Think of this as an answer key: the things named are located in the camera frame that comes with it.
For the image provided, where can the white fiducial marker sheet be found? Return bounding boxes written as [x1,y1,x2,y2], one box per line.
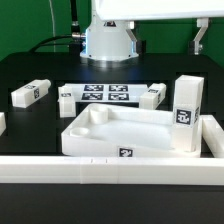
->
[64,83,148,103]

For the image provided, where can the thin white cable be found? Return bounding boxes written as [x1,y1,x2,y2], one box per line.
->
[48,0,57,38]

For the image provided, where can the white fence left bar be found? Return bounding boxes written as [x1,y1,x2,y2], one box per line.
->
[0,112,6,136]

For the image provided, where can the white fence front bar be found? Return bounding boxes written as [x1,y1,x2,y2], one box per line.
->
[0,156,224,186]

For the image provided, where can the white fence bar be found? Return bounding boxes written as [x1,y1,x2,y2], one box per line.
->
[201,115,224,158]
[0,112,6,136]
[0,156,224,186]

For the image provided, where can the white fence right bar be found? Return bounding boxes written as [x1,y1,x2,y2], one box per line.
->
[201,115,224,158]

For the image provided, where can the white desk tabletop tray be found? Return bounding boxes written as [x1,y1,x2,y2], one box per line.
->
[61,103,202,158]

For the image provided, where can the black cable with connector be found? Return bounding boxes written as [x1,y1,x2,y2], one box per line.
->
[28,0,88,54]

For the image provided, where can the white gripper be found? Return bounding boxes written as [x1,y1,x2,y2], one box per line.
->
[93,0,224,55]

